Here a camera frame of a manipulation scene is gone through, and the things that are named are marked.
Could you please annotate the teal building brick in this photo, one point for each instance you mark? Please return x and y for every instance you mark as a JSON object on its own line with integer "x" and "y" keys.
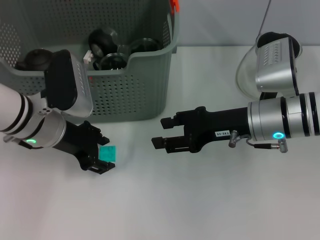
{"x": 108, "y": 153}

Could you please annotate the dark clay teapot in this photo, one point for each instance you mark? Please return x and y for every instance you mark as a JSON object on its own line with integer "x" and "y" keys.
{"x": 37, "y": 58}

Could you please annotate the glass teacup with black base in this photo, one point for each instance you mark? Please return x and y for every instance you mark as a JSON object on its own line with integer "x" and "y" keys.
{"x": 111, "y": 62}
{"x": 101, "y": 41}
{"x": 145, "y": 46}

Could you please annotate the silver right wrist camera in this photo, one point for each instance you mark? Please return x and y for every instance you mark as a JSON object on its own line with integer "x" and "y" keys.
{"x": 275, "y": 72}

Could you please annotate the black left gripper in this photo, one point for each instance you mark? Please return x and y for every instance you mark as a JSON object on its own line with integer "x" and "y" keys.
{"x": 80, "y": 142}

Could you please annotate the grey-green perforated storage bin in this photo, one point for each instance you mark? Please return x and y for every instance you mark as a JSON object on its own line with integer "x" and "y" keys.
{"x": 125, "y": 100}

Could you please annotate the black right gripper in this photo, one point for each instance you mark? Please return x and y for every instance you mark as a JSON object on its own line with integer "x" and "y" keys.
{"x": 220, "y": 122}

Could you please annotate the white building brick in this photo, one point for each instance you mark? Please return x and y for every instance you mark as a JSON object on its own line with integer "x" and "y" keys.
{"x": 87, "y": 56}

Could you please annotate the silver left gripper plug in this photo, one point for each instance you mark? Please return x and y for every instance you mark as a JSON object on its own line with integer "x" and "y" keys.
{"x": 11, "y": 140}

